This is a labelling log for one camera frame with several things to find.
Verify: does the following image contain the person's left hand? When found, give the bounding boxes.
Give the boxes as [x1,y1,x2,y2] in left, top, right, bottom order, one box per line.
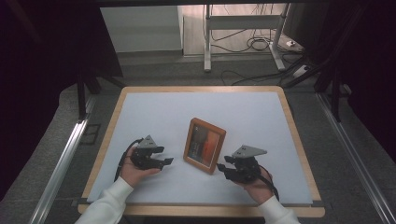
[119,145,162,189]

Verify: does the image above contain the white power strip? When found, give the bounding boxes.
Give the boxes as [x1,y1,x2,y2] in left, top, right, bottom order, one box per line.
[292,63,311,79]

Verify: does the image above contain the wooden table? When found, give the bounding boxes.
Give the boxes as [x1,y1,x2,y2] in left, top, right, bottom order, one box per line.
[77,85,326,218]

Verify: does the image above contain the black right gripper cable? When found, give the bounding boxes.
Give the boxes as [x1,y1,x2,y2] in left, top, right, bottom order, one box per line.
[257,164,280,203]

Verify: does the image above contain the black metal stand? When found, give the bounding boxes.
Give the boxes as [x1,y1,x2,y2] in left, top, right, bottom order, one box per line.
[76,69,127,121]
[313,60,345,123]

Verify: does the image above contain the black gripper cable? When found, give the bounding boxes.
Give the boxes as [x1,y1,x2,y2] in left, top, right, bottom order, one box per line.
[257,164,280,203]
[113,137,145,183]

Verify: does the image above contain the aluminium rail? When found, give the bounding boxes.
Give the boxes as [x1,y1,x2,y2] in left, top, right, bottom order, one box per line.
[315,92,396,224]
[28,96,97,224]

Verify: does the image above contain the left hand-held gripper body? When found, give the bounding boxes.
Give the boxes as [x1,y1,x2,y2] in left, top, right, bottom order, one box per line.
[129,134,161,171]

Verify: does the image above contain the white table mat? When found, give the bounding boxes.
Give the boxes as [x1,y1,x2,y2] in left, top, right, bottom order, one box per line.
[86,91,314,205]

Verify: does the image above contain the white metal desk frame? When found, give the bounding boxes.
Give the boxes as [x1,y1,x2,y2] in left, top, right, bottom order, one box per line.
[203,3,291,74]

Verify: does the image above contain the white cabinet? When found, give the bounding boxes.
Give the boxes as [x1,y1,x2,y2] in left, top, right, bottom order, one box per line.
[99,6,184,53]

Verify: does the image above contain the wooden picture frame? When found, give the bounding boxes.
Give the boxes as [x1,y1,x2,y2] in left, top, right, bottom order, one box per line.
[182,117,228,175]

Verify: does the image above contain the black floor cables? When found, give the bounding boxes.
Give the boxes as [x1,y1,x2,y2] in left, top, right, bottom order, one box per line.
[210,4,316,87]

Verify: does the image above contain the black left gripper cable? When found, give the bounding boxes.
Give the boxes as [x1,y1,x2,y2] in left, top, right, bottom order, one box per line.
[113,137,145,183]

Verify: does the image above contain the person's right hand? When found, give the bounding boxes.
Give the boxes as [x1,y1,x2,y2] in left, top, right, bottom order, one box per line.
[237,167,276,205]

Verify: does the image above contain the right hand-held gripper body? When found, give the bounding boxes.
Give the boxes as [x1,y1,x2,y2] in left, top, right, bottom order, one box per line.
[231,145,268,184]

